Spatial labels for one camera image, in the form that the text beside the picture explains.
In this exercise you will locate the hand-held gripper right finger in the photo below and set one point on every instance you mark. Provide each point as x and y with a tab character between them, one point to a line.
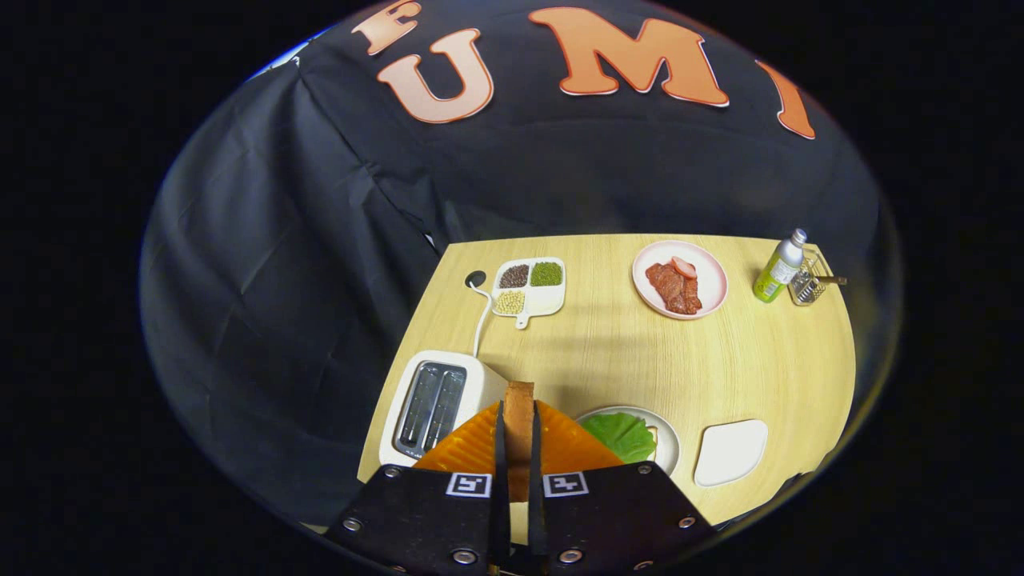
616	520

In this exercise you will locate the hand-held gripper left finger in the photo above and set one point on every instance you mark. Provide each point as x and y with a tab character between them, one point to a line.
424	520

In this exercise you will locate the green lettuce leaf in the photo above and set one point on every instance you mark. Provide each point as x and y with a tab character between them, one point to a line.
620	436

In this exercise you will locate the browned toast slice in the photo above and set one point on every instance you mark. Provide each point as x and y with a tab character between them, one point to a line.
518	424

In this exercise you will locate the white round plate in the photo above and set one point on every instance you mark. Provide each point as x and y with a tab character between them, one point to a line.
668	448

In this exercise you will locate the white squarish dish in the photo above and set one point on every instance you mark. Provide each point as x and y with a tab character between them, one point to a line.
732	452

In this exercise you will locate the white toaster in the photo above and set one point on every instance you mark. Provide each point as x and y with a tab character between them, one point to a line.
480	380

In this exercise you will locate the white divided dish with beans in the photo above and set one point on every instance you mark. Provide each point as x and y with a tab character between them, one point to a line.
548	300

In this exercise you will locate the brown meat piece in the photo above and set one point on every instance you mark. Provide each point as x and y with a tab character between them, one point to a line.
672	290

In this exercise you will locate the pink plate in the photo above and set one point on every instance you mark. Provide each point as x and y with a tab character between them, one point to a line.
708	276

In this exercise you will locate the red sausage slice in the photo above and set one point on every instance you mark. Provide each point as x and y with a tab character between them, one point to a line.
684	267

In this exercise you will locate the silver bottle with green label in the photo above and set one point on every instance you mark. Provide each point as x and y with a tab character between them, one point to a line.
778	272

